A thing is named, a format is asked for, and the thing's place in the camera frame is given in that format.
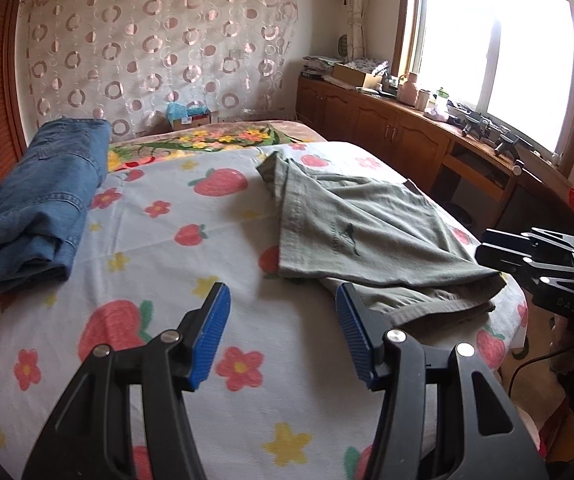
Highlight patterned cloth stack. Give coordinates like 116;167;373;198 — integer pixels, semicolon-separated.
303;55;391;77

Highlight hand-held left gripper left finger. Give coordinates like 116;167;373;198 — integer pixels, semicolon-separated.
21;281;232;480

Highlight small cardboard box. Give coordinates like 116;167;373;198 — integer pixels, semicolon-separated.
169;110;213;132

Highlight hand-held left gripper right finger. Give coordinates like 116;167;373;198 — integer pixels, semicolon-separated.
335;282;550;480

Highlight circle pattern wall curtain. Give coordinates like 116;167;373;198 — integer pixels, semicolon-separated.
19;0;300;137

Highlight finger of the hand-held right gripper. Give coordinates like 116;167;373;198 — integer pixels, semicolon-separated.
482;227;574;267
474;242;574;292

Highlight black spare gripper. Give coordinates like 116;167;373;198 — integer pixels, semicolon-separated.
460;110;491;139
494;132;521;157

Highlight window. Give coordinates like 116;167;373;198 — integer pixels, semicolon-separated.
399;0;574;157

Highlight wooden cabinet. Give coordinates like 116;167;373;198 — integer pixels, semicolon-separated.
297;75;574;241

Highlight pink kettle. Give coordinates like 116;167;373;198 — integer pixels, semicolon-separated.
398;72;421;104

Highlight floral blanket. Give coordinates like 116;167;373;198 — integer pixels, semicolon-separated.
107;120;329;173

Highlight flat cardboard box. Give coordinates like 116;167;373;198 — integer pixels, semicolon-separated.
331;62;383;90

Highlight grey-green pants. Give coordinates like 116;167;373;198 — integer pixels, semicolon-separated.
257;152;509;329

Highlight beige window curtain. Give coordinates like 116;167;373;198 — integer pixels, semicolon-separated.
342;0;369;58

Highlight strawberry print bed sheet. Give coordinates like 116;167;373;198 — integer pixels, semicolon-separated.
0;141;530;480

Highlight blue denim jeans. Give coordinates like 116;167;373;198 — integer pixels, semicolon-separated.
0;117;112;295

